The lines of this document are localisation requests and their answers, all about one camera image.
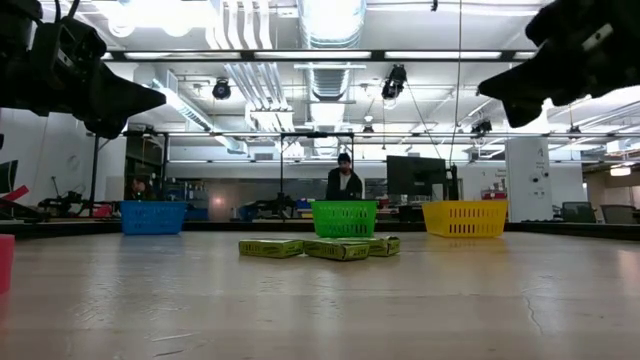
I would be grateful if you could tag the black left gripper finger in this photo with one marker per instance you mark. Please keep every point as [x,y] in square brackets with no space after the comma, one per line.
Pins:
[125,90]
[130,111]

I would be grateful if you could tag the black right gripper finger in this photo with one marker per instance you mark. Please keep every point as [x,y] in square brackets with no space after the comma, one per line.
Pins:
[520,77]
[520,96]

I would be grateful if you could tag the blue plastic basket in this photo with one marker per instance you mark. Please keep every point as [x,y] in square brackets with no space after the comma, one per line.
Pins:
[152,218]

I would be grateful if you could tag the green staples box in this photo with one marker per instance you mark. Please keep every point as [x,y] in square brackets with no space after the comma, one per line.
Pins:
[335,250]
[270,248]
[387,246]

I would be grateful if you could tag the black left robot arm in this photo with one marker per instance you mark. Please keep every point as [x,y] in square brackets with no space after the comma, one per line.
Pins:
[15,75]

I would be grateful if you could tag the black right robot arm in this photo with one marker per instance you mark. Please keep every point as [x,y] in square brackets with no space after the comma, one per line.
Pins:
[627,40]

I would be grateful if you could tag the red tape roll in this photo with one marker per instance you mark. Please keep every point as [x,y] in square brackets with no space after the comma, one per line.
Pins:
[6,265]

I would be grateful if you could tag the person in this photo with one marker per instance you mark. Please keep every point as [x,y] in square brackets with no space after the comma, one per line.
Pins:
[140,190]
[344,187]

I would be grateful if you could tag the white column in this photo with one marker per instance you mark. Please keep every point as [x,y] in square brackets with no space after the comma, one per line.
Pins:
[527,180]

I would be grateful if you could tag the black hanging spotlight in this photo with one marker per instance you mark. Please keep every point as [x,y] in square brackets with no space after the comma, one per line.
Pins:
[395,82]
[221,90]

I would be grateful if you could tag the grey office chair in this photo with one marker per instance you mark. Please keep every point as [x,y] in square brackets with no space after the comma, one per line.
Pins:
[620,214]
[579,212]

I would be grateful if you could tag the black monitor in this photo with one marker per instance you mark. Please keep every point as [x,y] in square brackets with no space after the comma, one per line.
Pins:
[415,177]

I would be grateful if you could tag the black overhead beam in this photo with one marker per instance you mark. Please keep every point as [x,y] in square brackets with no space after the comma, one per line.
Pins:
[377,55]

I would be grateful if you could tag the yellow plastic basket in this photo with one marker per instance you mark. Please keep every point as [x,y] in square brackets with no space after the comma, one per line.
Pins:
[435,220]

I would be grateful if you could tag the green plastic basket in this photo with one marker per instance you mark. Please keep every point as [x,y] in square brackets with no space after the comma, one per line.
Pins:
[344,218]

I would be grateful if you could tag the black aluminium table frame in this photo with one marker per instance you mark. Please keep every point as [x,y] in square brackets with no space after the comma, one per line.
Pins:
[225,226]

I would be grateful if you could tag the black background rig frame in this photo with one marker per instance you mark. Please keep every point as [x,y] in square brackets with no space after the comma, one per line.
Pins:
[281,175]

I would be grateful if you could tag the silver ventilation duct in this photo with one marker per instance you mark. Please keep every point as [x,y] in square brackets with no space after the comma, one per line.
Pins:
[330,80]

